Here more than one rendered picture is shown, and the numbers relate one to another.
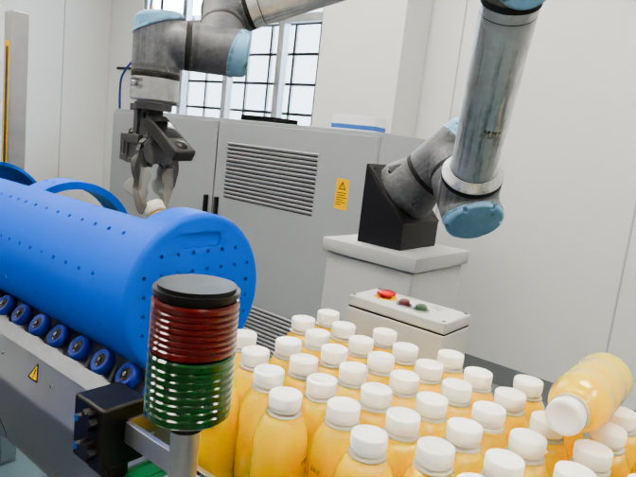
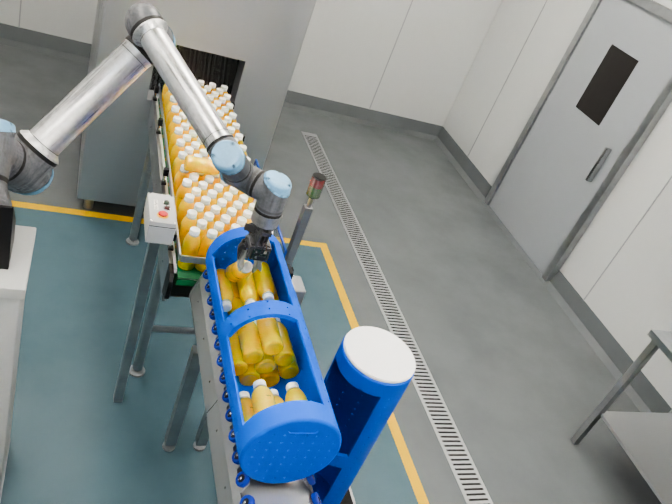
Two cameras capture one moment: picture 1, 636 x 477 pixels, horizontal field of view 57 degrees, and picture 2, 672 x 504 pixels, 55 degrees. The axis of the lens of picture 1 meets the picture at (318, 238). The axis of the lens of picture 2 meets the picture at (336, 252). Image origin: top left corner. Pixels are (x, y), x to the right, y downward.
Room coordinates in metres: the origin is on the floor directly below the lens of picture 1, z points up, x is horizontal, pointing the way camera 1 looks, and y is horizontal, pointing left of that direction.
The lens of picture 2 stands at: (2.64, 1.27, 2.48)
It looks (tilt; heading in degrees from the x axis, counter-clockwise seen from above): 32 degrees down; 204
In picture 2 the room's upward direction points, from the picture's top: 23 degrees clockwise
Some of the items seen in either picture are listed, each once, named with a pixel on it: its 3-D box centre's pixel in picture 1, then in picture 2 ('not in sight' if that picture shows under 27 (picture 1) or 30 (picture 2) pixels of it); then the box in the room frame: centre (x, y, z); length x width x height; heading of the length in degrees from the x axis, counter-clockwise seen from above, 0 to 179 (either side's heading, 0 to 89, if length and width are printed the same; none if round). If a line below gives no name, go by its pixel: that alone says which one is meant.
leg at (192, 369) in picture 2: not in sight; (182, 400); (1.03, 0.17, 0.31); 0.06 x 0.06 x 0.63; 52
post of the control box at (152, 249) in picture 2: not in sight; (135, 321); (1.03, -0.18, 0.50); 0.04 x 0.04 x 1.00; 52
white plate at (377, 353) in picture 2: not in sight; (379, 353); (0.84, 0.80, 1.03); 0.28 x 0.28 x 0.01
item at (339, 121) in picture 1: (358, 124); not in sight; (2.96, -0.14, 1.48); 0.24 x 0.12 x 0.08; 59
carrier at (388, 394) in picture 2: not in sight; (338, 432); (0.84, 0.80, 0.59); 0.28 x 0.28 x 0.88
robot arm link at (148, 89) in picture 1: (152, 91); (266, 217); (1.14, 0.35, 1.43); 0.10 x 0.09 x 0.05; 142
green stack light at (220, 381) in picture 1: (189, 379); (314, 190); (0.41, 0.08, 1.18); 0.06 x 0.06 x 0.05
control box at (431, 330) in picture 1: (405, 329); (159, 218); (1.03, -0.18, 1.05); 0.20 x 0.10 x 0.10; 52
